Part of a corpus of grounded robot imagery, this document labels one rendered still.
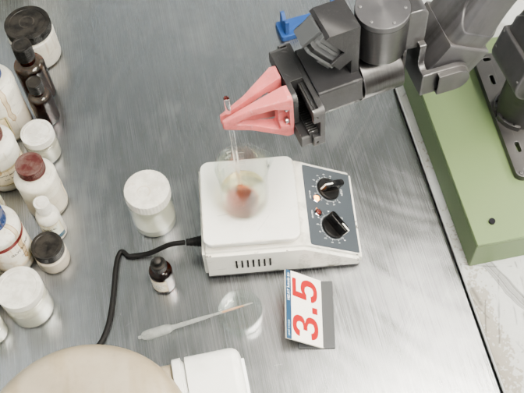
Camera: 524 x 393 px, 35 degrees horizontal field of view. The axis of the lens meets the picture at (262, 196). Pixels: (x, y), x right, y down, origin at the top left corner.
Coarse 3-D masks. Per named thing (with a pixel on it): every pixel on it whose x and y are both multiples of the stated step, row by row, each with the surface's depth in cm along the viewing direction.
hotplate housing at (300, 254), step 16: (304, 192) 107; (304, 208) 106; (304, 224) 105; (192, 240) 108; (304, 240) 104; (208, 256) 103; (224, 256) 103; (240, 256) 103; (256, 256) 104; (272, 256) 104; (288, 256) 104; (304, 256) 105; (320, 256) 105; (336, 256) 105; (352, 256) 106; (208, 272) 108; (224, 272) 107; (240, 272) 107; (256, 272) 108
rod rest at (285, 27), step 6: (330, 0) 128; (282, 12) 127; (282, 18) 127; (294, 18) 129; (300, 18) 129; (276, 24) 129; (282, 24) 128; (288, 24) 126; (294, 24) 129; (282, 30) 128; (288, 30) 127; (282, 36) 128; (288, 36) 128; (294, 36) 128
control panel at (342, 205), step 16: (304, 176) 108; (320, 176) 110; (336, 176) 111; (320, 208) 107; (336, 208) 108; (352, 208) 110; (320, 224) 106; (352, 224) 108; (320, 240) 104; (336, 240) 106; (352, 240) 107
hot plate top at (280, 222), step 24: (288, 168) 106; (216, 192) 105; (288, 192) 105; (216, 216) 103; (264, 216) 103; (288, 216) 103; (216, 240) 102; (240, 240) 102; (264, 240) 102; (288, 240) 102
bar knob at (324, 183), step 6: (324, 180) 109; (330, 180) 110; (336, 180) 108; (342, 180) 109; (318, 186) 108; (324, 186) 107; (330, 186) 107; (336, 186) 108; (324, 192) 108; (330, 192) 109; (336, 192) 109; (330, 198) 108
